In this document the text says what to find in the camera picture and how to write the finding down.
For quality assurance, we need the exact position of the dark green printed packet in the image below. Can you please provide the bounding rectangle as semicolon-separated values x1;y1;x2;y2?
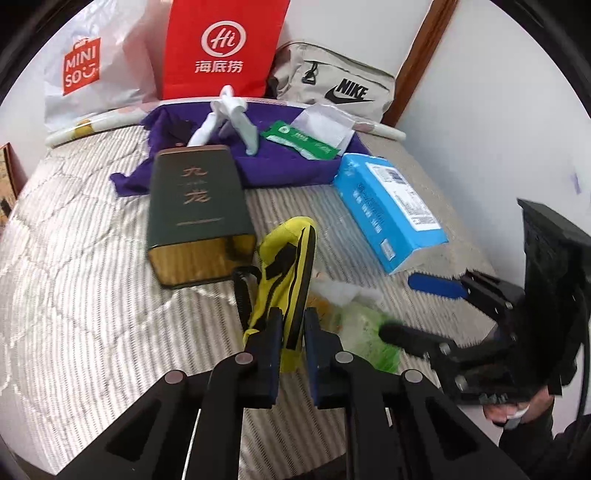
260;119;341;161

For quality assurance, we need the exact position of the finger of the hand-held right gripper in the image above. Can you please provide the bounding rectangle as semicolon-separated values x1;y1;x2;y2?
407;269;514;320
379;322;459;361

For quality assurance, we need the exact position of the brown wooden frame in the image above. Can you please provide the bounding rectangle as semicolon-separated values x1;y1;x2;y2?
381;0;461;130

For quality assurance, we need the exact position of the red paper bag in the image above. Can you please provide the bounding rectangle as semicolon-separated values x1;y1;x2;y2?
159;0;291;100

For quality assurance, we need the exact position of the beige sports bag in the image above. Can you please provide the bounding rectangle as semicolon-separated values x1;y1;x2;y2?
270;41;397;126

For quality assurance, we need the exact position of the white plastic shopping bag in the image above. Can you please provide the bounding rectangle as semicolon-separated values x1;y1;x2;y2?
42;0;160;135

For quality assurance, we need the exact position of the pale grey sock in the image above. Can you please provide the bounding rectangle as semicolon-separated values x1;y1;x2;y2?
228;108;260;157

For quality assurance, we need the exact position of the purple cloth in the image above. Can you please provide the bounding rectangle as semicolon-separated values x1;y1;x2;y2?
110;104;361;197

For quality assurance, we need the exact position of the brown patterned picture frame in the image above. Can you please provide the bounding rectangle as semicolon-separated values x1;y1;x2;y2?
0;142;22;230

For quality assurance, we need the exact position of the light green plastic bag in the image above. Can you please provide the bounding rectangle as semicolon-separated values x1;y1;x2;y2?
314;281;403;374

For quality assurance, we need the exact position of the clear plastic bag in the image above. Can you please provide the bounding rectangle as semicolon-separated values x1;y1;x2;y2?
291;102;358;156

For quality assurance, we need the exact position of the black coiled cord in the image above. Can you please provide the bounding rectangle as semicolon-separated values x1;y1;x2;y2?
231;265;260;331

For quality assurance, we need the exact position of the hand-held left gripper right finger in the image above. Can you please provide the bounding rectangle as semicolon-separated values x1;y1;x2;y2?
303;307;533;480

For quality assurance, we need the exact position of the dark green box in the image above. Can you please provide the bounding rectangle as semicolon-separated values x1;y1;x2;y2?
147;144;257;289

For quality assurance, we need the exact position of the person's right hand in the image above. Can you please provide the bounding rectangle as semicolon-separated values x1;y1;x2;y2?
484;387;556;431

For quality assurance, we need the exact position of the blue cardboard box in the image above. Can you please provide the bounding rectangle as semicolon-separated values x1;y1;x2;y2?
332;153;450;276

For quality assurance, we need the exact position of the person's right forearm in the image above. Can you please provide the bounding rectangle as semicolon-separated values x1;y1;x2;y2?
499;406;591;480

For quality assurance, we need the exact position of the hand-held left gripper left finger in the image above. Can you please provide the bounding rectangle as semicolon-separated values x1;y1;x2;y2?
53;307;284;480

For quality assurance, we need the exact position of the yellow pouch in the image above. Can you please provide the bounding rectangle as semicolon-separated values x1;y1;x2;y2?
242;216;320;374

